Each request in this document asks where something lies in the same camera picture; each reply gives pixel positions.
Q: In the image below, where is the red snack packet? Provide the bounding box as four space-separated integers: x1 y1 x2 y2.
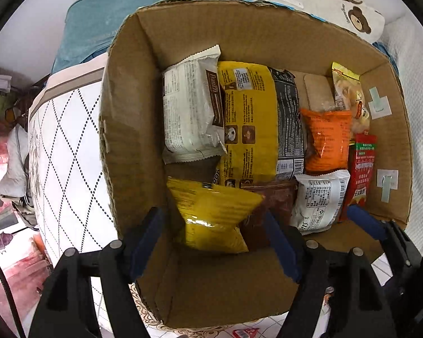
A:
338 133 378 223

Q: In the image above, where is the clear cracker packet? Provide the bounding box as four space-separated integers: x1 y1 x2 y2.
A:
331 61 371 134

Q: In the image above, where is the white wafer packet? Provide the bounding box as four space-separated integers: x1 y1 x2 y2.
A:
161 45 228 165

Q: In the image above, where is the cardboard box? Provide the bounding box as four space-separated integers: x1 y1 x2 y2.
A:
98 0 414 330

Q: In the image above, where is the large yellow black packet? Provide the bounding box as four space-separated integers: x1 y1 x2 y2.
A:
211 61 305 187

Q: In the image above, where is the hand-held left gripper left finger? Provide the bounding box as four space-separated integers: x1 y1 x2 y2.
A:
35 207 163 338

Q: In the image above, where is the white textured blanket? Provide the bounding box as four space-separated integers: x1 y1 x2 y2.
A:
374 14 423 254

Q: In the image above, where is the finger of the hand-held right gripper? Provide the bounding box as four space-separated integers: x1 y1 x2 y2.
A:
347 205 423 272

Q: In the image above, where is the orange snack packet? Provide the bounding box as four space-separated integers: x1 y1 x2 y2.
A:
299 108 354 175

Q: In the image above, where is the bear print pillow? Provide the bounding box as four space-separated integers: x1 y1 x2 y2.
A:
197 0 386 45

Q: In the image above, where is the brown snack packet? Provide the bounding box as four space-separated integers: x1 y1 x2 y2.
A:
240 179 298 250

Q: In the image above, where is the yellow snack packet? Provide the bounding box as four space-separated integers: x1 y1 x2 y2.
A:
166 178 264 254

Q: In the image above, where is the teal pillow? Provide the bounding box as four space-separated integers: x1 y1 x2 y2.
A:
52 0 200 74

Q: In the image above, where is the small white snack packet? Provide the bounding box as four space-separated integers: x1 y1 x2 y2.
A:
290 170 351 236

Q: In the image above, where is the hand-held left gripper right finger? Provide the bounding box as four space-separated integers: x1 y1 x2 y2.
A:
264 211 399 338

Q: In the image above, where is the black cable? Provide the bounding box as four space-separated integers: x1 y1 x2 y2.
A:
0 243 26 338

